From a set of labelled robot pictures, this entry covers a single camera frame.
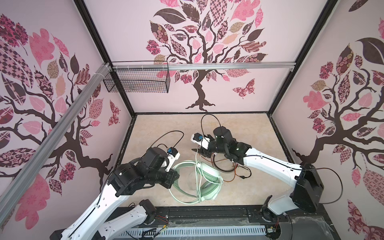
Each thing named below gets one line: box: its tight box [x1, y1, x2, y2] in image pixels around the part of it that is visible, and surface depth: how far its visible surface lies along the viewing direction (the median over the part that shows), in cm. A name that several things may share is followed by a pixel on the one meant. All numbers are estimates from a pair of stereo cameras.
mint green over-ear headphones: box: [169, 160, 224, 204], surface depth 59 cm
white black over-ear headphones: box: [213, 153, 239, 173], surface depth 59 cm
